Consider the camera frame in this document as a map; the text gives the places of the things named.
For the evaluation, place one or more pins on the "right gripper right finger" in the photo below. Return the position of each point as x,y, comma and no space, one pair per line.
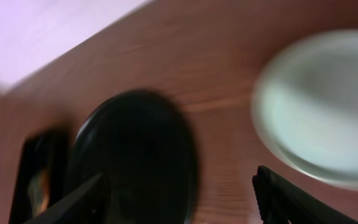
281,202

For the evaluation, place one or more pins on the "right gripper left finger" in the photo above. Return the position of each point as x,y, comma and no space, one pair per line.
86,204

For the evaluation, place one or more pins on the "orange green scrub sponge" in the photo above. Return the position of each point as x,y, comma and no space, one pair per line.
38,192

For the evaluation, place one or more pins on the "light green plate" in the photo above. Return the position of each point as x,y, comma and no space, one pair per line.
305,107

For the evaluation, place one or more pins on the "rectangular black tray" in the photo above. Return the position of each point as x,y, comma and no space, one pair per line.
47,150

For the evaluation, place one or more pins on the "round black tray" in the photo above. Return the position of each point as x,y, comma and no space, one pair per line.
143,145

